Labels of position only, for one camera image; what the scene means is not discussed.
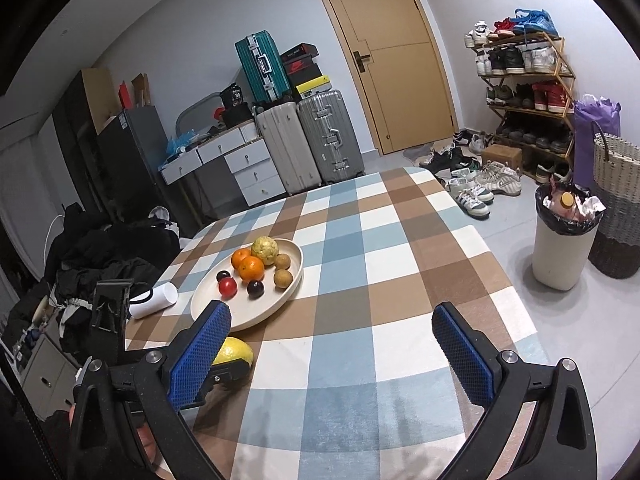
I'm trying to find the white desk with drawers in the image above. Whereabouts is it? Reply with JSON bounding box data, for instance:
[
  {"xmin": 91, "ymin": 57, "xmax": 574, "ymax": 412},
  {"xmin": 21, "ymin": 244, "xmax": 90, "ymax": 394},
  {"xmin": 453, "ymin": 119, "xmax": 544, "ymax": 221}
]
[{"xmin": 160, "ymin": 121, "xmax": 287, "ymax": 211}]

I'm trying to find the dark shoe box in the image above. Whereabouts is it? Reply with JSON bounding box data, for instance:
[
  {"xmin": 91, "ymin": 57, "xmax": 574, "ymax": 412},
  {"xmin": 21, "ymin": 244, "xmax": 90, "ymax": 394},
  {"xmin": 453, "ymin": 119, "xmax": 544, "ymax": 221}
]
[{"xmin": 280, "ymin": 43, "xmax": 319, "ymax": 59}]

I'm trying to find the purple bag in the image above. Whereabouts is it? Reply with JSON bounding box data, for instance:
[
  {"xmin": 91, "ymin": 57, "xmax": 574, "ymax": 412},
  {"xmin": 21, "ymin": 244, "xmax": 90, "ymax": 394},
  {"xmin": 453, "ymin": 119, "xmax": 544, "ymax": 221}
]
[{"xmin": 573, "ymin": 94, "xmax": 622, "ymax": 188}]

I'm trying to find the flat cardboard piece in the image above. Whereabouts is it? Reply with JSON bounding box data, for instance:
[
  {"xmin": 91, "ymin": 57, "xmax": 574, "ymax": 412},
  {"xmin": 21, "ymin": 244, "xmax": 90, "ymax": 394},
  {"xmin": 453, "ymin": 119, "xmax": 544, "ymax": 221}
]
[{"xmin": 131, "ymin": 73, "xmax": 151, "ymax": 107}]

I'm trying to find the large yellow lemon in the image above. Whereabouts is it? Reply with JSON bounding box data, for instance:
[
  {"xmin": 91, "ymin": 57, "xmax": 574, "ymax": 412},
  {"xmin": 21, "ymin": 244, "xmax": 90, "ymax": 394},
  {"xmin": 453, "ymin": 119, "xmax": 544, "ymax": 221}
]
[{"xmin": 212, "ymin": 336, "xmax": 254, "ymax": 367}]

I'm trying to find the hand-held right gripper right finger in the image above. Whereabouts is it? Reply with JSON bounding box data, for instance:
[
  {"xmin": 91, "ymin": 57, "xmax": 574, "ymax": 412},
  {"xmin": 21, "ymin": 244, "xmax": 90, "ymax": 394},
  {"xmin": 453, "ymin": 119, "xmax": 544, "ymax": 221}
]
[{"xmin": 432, "ymin": 302, "xmax": 598, "ymax": 480}]

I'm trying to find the beige suitcase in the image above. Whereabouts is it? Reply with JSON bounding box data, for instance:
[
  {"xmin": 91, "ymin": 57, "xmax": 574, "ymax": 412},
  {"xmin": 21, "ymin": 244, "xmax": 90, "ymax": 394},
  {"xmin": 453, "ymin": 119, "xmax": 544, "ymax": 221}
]
[{"xmin": 254, "ymin": 101, "xmax": 322, "ymax": 196}]

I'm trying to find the white sheer curtain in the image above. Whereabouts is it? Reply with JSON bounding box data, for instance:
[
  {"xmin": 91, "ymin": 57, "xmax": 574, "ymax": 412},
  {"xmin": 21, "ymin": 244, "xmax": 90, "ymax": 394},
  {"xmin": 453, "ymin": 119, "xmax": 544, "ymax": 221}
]
[{"xmin": 0, "ymin": 125, "xmax": 66, "ymax": 281}]

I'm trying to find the cream round plate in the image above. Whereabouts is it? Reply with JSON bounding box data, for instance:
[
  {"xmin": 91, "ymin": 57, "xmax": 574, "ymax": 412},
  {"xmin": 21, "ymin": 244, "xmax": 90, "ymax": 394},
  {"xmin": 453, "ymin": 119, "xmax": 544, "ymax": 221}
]
[{"xmin": 190, "ymin": 238, "xmax": 304, "ymax": 333}]

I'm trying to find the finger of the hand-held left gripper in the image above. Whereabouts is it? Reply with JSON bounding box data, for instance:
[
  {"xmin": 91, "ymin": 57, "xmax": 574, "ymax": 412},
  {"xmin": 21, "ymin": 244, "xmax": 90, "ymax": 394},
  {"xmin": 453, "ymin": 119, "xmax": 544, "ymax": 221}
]
[{"xmin": 209, "ymin": 359, "xmax": 250, "ymax": 392}]

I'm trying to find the tan wooden door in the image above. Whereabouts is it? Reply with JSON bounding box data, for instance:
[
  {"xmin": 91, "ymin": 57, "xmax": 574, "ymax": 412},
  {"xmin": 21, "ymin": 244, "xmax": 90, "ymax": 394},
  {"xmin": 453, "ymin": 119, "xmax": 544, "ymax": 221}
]
[{"xmin": 306, "ymin": 0, "xmax": 459, "ymax": 157}]

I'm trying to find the silver suitcase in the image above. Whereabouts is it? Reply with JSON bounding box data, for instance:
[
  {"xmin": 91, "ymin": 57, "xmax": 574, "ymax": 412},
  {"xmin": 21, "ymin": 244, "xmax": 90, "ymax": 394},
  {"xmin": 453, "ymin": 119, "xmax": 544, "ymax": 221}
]
[{"xmin": 297, "ymin": 89, "xmax": 366, "ymax": 186}]

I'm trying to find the small black box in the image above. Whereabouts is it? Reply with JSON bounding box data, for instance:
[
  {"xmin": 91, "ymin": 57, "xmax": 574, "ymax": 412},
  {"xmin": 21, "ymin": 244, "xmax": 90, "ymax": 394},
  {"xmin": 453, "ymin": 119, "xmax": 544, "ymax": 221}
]
[{"xmin": 220, "ymin": 82, "xmax": 249, "ymax": 109}]

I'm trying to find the black yellow shoe box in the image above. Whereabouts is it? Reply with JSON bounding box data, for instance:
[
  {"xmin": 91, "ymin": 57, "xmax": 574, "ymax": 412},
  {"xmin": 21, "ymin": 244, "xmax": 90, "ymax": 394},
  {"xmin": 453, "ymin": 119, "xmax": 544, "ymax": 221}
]
[{"xmin": 290, "ymin": 67, "xmax": 331, "ymax": 97}]

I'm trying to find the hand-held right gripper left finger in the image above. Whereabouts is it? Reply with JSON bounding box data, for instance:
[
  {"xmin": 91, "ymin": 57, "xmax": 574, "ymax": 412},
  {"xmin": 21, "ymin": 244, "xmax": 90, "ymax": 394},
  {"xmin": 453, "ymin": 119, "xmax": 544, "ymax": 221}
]
[{"xmin": 67, "ymin": 300, "xmax": 233, "ymax": 480}]

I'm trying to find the woven laundry basket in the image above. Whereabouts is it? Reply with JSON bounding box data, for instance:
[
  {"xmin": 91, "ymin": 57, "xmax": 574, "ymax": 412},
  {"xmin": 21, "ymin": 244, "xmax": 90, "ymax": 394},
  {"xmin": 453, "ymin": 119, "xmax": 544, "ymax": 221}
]
[{"xmin": 587, "ymin": 132, "xmax": 640, "ymax": 280}]

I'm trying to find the red shoe box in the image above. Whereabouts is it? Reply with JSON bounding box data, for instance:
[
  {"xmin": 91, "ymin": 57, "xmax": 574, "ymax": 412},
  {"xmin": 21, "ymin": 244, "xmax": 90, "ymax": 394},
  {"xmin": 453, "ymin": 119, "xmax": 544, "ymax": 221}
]
[{"xmin": 282, "ymin": 57, "xmax": 319, "ymax": 76}]

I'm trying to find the pile of black clothes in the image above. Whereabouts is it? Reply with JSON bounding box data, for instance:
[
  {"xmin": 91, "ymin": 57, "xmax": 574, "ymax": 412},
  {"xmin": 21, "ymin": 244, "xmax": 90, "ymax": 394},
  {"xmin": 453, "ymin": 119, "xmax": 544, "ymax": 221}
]
[{"xmin": 7, "ymin": 202, "xmax": 182, "ymax": 356}]

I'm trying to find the person's left hand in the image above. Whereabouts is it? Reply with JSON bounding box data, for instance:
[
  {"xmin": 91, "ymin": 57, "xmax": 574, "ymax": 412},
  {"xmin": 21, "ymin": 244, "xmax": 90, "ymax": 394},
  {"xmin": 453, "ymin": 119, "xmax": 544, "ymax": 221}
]
[{"xmin": 134, "ymin": 422, "xmax": 160, "ymax": 468}]

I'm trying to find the yellow-green bumpy fruit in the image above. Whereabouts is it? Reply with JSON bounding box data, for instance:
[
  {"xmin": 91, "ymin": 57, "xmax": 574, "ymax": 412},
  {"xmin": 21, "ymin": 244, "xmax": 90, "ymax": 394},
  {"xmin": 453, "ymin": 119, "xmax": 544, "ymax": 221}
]
[{"xmin": 251, "ymin": 237, "xmax": 279, "ymax": 266}]

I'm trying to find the grey metal frame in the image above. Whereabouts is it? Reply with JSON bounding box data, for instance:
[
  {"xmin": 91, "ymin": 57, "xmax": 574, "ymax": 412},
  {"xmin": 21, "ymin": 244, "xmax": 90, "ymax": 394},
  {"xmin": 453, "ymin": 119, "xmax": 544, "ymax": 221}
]
[{"xmin": 176, "ymin": 91, "xmax": 223, "ymax": 136}]

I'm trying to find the white cable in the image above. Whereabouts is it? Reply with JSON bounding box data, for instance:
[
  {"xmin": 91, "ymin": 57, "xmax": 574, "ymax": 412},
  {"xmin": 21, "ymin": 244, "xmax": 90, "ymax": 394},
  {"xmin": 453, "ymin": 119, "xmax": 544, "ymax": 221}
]
[{"xmin": 46, "ymin": 212, "xmax": 66, "ymax": 256}]

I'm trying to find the grey drawer cabinet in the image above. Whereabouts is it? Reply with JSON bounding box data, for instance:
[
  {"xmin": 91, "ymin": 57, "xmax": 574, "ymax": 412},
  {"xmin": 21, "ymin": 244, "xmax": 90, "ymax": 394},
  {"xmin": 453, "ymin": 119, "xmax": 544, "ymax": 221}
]
[{"xmin": 22, "ymin": 332, "xmax": 83, "ymax": 411}]

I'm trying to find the scattered sneakers group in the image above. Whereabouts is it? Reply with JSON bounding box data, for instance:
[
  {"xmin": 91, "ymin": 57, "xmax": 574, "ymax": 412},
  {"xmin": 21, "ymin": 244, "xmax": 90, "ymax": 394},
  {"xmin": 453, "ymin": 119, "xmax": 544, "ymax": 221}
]
[{"xmin": 417, "ymin": 130, "xmax": 523, "ymax": 221}]

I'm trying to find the dark wardrobe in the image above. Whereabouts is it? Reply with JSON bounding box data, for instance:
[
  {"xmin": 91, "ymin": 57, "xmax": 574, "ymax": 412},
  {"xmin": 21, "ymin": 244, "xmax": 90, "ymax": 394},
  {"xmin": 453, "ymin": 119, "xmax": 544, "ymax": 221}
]
[{"xmin": 52, "ymin": 67, "xmax": 116, "ymax": 201}]

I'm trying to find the white paper roll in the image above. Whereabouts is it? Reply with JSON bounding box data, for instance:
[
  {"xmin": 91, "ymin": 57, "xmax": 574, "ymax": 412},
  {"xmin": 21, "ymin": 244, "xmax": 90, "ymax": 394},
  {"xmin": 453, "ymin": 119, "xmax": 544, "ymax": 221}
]
[{"xmin": 129, "ymin": 282, "xmax": 178, "ymax": 320}]

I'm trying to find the light blue plastic bag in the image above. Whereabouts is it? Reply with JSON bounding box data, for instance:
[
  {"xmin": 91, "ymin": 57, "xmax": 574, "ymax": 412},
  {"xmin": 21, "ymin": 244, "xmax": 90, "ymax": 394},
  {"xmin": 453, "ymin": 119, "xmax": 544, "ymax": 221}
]
[{"xmin": 166, "ymin": 130, "xmax": 201, "ymax": 156}]

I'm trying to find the wooden shoe rack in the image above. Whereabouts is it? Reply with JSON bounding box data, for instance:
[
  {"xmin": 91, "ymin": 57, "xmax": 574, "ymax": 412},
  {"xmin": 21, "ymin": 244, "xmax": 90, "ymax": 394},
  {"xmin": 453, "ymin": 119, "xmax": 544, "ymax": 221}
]
[{"xmin": 464, "ymin": 17, "xmax": 575, "ymax": 183}]

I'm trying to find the white trash bin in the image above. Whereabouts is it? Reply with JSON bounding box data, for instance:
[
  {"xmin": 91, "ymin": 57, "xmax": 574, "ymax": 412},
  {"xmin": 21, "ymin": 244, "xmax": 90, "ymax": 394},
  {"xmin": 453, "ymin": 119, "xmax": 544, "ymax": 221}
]
[{"xmin": 531, "ymin": 183, "xmax": 607, "ymax": 291}]

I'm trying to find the dark grey fridge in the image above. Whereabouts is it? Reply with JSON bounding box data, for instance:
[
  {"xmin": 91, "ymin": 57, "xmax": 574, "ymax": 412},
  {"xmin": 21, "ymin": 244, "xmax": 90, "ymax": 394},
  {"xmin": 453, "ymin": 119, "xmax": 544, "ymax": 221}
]
[{"xmin": 97, "ymin": 106, "xmax": 171, "ymax": 221}]

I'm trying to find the small cardboard box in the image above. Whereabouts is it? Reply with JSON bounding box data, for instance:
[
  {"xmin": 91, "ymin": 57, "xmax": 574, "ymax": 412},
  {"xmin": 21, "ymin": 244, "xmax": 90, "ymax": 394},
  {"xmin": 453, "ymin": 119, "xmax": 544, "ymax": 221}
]
[{"xmin": 482, "ymin": 144, "xmax": 523, "ymax": 173}]

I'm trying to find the teal suitcase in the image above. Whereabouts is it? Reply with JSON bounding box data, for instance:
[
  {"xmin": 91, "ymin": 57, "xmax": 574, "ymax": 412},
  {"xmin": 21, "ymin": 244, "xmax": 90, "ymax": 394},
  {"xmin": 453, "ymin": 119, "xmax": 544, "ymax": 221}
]
[{"xmin": 235, "ymin": 31, "xmax": 291, "ymax": 106}]

